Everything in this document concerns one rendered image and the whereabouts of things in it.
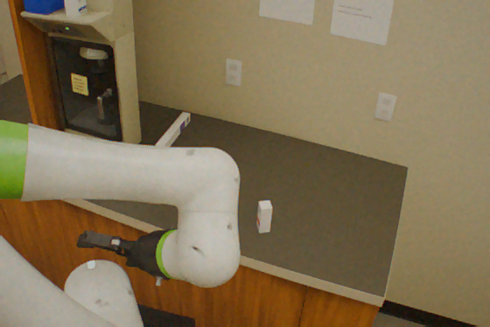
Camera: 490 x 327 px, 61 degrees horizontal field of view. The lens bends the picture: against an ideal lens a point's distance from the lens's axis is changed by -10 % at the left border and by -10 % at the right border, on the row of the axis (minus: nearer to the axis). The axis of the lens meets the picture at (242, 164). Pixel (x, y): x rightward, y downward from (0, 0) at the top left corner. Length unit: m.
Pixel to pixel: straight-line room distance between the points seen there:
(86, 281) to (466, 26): 1.40
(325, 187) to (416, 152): 0.43
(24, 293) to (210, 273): 0.29
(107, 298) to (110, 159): 0.26
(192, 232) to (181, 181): 0.08
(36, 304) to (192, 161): 0.33
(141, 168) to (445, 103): 1.30
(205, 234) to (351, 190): 1.01
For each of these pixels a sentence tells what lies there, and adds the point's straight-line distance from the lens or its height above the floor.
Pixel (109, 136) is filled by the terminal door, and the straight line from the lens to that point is 1.79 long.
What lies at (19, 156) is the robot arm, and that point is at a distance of 0.66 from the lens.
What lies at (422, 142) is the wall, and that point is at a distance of 1.86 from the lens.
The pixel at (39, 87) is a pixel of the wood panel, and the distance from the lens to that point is 1.88.
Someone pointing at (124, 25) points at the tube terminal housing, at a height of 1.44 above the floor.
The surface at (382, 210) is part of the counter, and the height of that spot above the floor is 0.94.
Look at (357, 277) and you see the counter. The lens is 1.38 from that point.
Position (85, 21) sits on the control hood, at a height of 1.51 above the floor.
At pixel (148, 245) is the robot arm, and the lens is 0.85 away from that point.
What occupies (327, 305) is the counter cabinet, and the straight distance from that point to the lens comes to 1.47.
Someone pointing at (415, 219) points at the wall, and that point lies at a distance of 2.07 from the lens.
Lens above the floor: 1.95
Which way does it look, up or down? 36 degrees down
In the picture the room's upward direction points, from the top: 3 degrees clockwise
